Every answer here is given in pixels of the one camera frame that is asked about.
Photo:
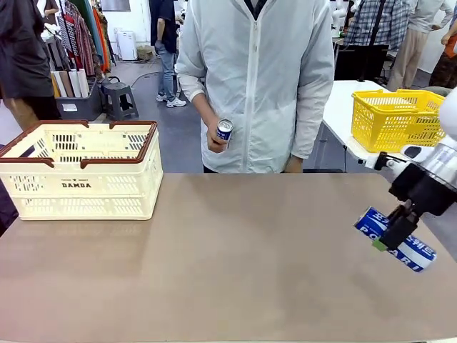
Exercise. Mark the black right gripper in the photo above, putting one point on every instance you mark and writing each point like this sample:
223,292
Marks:
430,193

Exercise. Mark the large blue Pocari can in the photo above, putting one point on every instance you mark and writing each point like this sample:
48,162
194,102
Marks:
418,256

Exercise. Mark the small blue white can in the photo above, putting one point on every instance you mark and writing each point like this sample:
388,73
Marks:
225,133

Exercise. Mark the person's right forearm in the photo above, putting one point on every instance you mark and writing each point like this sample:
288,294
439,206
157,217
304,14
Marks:
201,107

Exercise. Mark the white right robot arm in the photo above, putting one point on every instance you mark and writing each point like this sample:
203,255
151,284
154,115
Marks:
446,157

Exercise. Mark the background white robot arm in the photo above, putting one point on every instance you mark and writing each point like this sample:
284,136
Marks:
337,14

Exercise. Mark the yellow plastic basket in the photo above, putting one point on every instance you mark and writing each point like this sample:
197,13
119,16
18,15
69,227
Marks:
385,125

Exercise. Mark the person's left hand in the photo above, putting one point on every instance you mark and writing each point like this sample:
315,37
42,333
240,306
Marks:
293,166

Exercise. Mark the person's right hand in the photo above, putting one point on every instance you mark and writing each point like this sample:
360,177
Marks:
211,137

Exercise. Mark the white side table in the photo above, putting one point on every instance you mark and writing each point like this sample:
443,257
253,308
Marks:
339,107

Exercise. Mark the black monitor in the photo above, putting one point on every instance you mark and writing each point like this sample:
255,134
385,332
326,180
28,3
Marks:
360,62

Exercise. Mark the person in orange brown clothes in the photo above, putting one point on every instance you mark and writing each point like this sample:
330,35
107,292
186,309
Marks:
446,60

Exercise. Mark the person in beige trousers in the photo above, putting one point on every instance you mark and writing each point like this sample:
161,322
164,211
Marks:
417,46

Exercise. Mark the person in white jacket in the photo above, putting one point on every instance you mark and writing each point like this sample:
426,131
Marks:
257,89

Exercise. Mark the person in plaid shirt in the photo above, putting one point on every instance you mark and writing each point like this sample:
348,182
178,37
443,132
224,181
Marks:
378,21

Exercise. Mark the person in blue jeans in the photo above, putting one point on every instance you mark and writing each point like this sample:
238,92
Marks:
166,64

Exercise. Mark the cardboard box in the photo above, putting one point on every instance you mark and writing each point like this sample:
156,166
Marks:
144,52

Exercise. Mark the grey plastic stool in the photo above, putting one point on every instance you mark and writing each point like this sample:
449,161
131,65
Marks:
119,89

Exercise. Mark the white air purifier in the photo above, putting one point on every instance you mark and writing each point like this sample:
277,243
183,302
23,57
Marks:
127,44

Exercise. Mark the grey storage bin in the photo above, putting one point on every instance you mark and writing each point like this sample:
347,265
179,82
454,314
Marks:
78,107

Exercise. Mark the orange hanging garment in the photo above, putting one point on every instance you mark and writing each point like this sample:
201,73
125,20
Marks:
104,46

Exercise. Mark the white paper roll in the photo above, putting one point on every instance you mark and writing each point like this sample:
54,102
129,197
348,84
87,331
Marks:
75,84

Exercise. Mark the brown paper roll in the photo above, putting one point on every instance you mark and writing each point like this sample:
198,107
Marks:
66,84

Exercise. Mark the yellow paper roll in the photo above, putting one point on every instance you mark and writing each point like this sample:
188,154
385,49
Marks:
55,85

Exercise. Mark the patterned hanging shirt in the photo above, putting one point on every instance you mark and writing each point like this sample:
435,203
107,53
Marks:
76,39

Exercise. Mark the person in dark clothes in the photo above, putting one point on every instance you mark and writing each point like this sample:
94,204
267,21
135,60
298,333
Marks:
21,53

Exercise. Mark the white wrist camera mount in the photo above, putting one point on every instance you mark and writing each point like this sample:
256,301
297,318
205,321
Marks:
373,161

